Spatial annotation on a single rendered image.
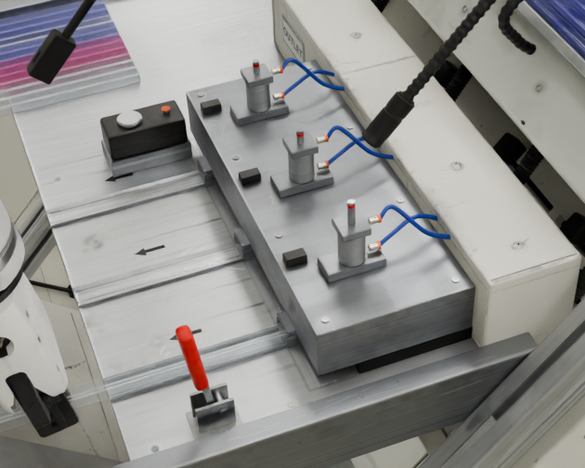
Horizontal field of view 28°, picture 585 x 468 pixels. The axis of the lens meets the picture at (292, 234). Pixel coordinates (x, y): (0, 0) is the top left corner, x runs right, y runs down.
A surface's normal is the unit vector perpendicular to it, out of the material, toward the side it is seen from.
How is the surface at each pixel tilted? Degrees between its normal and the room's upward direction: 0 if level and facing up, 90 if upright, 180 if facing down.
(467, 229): 43
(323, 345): 90
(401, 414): 90
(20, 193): 90
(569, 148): 90
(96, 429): 0
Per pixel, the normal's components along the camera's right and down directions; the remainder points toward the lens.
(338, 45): -0.04, -0.73
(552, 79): -0.72, -0.29
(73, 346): 0.60, -0.72
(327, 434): 0.36, 0.62
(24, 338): 0.62, 0.35
